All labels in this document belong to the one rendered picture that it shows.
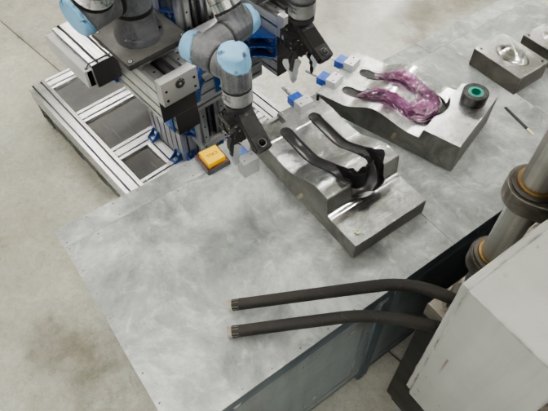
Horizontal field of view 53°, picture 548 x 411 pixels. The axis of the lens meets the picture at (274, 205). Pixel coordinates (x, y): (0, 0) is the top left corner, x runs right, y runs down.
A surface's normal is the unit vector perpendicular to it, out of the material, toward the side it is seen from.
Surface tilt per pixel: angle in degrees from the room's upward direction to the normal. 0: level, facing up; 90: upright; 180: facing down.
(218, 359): 0
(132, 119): 0
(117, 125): 0
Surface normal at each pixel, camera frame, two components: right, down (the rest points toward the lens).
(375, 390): -0.01, -0.59
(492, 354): -0.81, 0.47
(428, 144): -0.60, 0.65
